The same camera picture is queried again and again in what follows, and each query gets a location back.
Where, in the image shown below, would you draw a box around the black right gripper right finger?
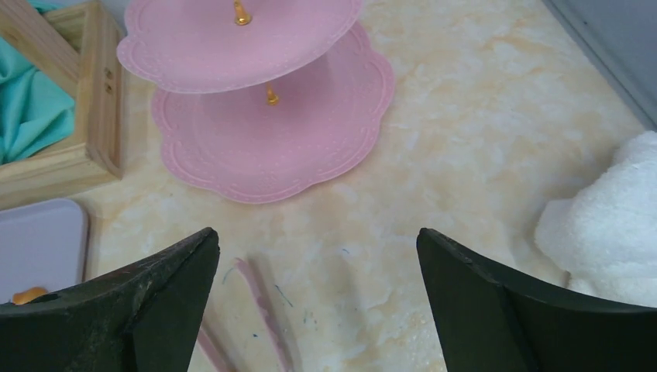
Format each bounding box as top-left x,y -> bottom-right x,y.
416,228 -> 656,371

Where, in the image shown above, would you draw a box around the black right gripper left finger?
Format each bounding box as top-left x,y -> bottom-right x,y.
1,228 -> 220,371

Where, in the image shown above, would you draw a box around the lavender serving tray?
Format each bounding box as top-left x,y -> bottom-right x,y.
1,198 -> 88,304

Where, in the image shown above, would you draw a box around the white towel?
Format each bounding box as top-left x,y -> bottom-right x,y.
535,131 -> 656,307

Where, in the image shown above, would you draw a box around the teal cloth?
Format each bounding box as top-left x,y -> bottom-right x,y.
0,0 -> 77,165

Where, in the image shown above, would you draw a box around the pink three-tier cake stand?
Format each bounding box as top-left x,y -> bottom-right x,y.
117,1 -> 395,204

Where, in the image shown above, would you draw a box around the pink food tongs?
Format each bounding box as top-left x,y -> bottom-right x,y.
197,258 -> 294,372

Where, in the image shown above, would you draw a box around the wooden clothes rack frame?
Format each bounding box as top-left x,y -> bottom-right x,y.
1,1 -> 125,208

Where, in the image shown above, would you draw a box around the orange swirl cookie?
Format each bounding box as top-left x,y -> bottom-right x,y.
11,287 -> 48,305

